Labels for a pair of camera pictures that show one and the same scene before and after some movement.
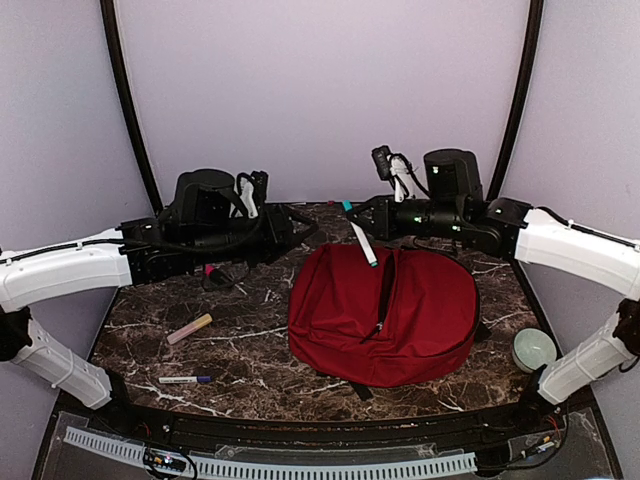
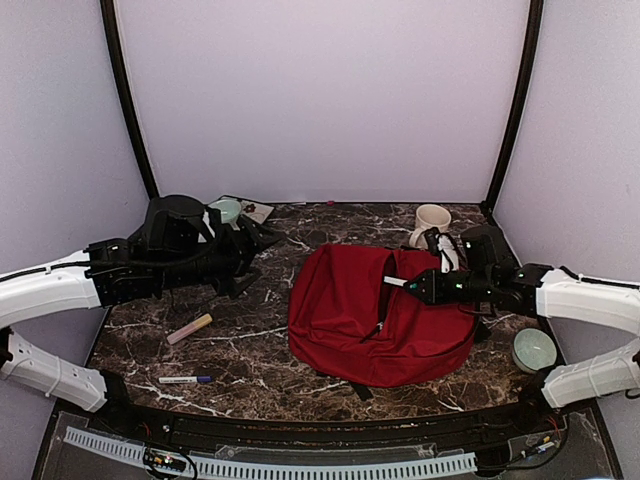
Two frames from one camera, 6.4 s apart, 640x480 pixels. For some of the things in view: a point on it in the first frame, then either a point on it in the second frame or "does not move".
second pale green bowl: [533, 348] does not move
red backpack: [409, 320] does not move
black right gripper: [392, 234] -> [433, 293]
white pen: [360, 236] -> [394, 281]
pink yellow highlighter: [189, 328] does not move
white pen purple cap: [185, 379] does not move
